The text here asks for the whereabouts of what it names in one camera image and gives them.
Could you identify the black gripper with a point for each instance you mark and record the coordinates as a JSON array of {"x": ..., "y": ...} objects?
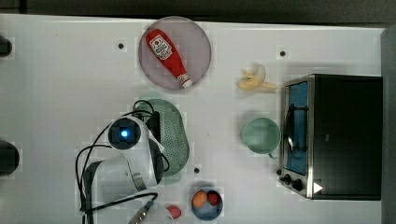
[{"x": 154, "y": 125}]

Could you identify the green plastic strainer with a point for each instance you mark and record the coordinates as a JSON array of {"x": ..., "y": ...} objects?
[{"x": 173, "y": 137}]

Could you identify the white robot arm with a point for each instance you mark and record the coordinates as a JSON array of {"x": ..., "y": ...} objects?
[{"x": 139, "y": 165}]

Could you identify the red ketchup bottle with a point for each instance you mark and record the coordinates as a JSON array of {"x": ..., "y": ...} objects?
[{"x": 164, "y": 49}]

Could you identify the orange fruit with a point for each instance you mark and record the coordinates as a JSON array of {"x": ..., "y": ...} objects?
[{"x": 199, "y": 199}]

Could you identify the grey round plate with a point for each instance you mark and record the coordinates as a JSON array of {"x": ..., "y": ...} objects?
[{"x": 192, "y": 44}]

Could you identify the red round fruit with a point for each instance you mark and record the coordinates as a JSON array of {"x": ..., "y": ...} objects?
[{"x": 174, "y": 211}]

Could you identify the red fruit in bowl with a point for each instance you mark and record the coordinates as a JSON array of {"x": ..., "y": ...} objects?
[{"x": 213, "y": 198}]

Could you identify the peeled yellow banana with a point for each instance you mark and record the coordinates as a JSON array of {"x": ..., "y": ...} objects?
[{"x": 255, "y": 79}]

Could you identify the blue bowl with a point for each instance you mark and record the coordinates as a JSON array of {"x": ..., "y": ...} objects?
[{"x": 207, "y": 212}]

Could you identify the green cup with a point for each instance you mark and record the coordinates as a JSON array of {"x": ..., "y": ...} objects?
[{"x": 262, "y": 136}]

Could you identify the black cylinder lower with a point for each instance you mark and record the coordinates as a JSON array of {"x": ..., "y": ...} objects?
[{"x": 9, "y": 158}]

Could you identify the black cylinder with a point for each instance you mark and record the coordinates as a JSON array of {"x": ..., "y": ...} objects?
[
  {"x": 5, "y": 47},
  {"x": 9, "y": 158}
]

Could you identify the black cylinder upper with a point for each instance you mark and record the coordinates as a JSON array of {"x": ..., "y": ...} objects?
[{"x": 5, "y": 47}]

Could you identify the black toaster oven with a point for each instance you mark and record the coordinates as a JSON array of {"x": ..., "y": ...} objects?
[{"x": 332, "y": 132}]

